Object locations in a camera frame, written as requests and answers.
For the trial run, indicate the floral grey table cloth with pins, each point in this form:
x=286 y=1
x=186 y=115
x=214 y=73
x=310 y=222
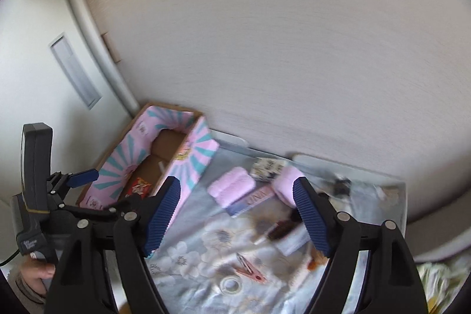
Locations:
x=200 y=247

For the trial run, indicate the long pink cosmetic box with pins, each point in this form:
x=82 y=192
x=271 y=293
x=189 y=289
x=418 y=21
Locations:
x=249 y=201

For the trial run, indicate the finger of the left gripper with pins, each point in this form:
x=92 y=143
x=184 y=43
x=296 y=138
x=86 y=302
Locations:
x=83 y=178

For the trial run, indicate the person's left hand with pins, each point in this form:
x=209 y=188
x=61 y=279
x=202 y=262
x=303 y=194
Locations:
x=34 y=272

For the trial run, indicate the black binder clip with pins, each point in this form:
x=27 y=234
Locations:
x=342 y=187

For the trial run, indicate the grey recessed door handle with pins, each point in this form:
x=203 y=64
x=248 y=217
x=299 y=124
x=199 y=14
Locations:
x=74 y=71

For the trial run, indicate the patterned white small box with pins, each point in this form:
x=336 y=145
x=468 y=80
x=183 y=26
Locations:
x=265 y=169

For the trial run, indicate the pink fluffy cuff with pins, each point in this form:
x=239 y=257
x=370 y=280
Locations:
x=283 y=184

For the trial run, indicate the red snack packet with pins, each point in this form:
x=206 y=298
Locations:
x=138 y=186

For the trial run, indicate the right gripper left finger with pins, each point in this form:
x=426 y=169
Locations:
x=136 y=235

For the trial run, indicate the pink fluffy towel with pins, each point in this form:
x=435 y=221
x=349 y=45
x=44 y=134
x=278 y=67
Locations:
x=231 y=186

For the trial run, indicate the yellow green floral bedding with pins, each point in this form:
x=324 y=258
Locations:
x=442 y=281

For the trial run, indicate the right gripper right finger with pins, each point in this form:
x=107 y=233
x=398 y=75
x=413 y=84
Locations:
x=337 y=239

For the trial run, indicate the clear tape roll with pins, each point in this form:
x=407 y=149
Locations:
x=231 y=285

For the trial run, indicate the pink teal cardboard box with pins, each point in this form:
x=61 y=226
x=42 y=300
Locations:
x=163 y=140

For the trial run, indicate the brown hair scrunchie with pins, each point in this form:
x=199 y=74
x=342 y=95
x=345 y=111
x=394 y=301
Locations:
x=280 y=230

